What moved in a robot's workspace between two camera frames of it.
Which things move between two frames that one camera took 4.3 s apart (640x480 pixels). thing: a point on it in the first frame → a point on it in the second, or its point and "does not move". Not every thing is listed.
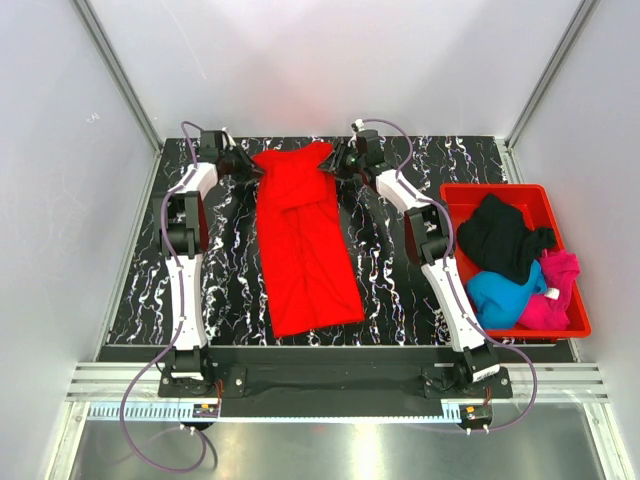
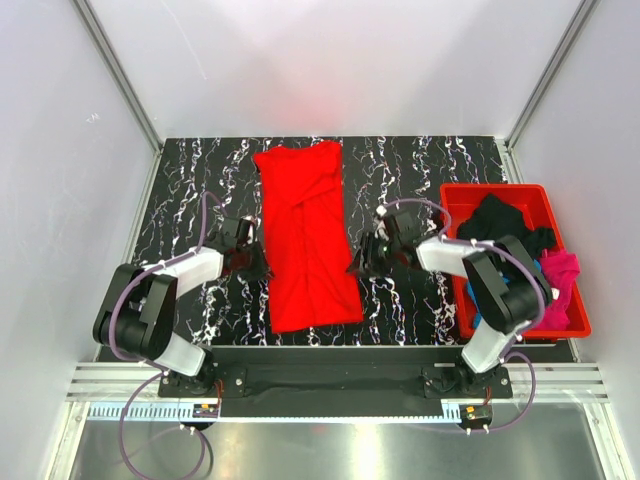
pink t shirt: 548,311 does not move
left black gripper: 247,165 → 262,271
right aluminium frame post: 569,38 does not move
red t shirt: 311,280 does not move
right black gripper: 333,161 → 371,270
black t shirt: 497,239 does not move
